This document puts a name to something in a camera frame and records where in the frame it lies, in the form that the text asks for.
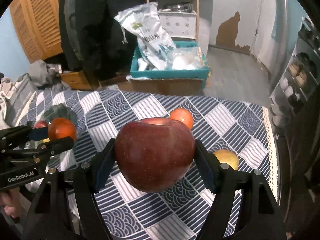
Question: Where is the large red apple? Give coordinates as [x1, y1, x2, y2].
[115, 118, 195, 193]

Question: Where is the clear plastic bag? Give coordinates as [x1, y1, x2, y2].
[168, 47, 207, 70]

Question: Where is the grey clothes pile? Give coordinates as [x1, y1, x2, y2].
[1, 60, 71, 129]

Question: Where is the black hanging jacket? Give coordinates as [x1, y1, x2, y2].
[59, 0, 146, 81]

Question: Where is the yellow green mango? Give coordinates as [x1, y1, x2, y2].
[214, 150, 239, 170]

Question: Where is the teal plastic basket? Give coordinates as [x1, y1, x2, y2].
[130, 41, 210, 87]

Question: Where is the small wooden drawer box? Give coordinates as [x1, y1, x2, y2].
[60, 71, 92, 91]

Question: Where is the white patterned storage box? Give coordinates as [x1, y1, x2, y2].
[158, 10, 197, 40]

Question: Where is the wooden louvered wardrobe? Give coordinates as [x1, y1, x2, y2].
[9, 0, 62, 63]

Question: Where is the shoe rack with shoes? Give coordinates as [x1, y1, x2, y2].
[270, 18, 319, 128]

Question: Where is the orange tangerine far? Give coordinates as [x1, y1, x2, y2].
[170, 108, 194, 129]

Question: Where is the dark glass fruit plate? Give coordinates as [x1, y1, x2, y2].
[40, 103, 78, 125]

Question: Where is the white printed rice bag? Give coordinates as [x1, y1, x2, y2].
[114, 2, 176, 70]

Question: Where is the small red apple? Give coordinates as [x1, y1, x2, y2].
[34, 120, 49, 129]

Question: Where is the brown cardboard box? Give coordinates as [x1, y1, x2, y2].
[126, 75, 203, 96]

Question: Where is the person's hand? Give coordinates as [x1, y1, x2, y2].
[1, 188, 22, 218]

